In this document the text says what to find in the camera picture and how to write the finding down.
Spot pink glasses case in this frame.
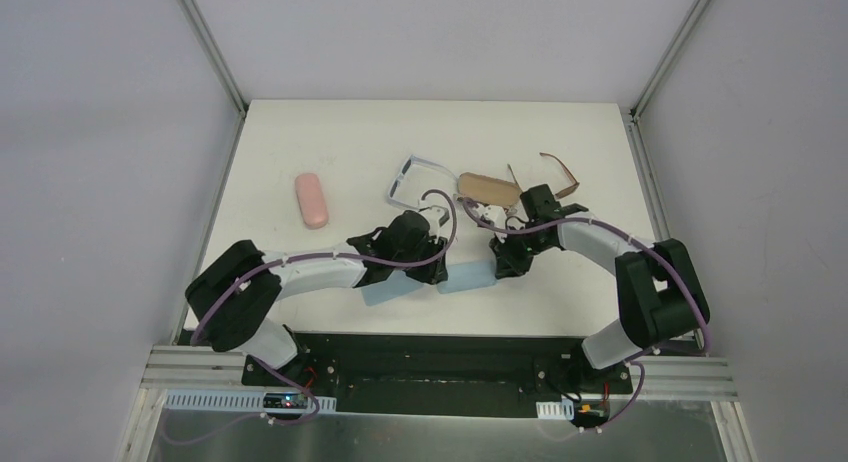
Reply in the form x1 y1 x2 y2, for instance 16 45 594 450
294 173 329 229

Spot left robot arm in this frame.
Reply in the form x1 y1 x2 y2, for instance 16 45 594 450
185 206 452 387

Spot blue cleaning cloth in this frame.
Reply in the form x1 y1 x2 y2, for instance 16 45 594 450
436 260 497 294
360 271 424 306

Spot left white cable duct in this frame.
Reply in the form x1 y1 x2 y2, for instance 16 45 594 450
164 389 337 415

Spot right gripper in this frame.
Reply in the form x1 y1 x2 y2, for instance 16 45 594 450
489 224 553 280

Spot white frame sunglasses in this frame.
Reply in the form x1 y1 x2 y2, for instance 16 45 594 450
386 155 458 210

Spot right white cable duct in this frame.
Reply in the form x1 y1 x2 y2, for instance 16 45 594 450
535 398 575 421

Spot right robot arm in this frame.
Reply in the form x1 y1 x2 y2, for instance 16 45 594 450
485 185 710 392

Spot brown frame sunglasses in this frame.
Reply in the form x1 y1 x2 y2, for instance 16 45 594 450
507 152 580 200

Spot white cable duct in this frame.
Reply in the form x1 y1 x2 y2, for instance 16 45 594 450
535 398 575 421
164 389 337 415

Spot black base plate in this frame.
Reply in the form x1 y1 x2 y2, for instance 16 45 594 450
241 332 634 418

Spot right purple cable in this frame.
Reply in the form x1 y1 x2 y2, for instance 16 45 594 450
460 197 714 442

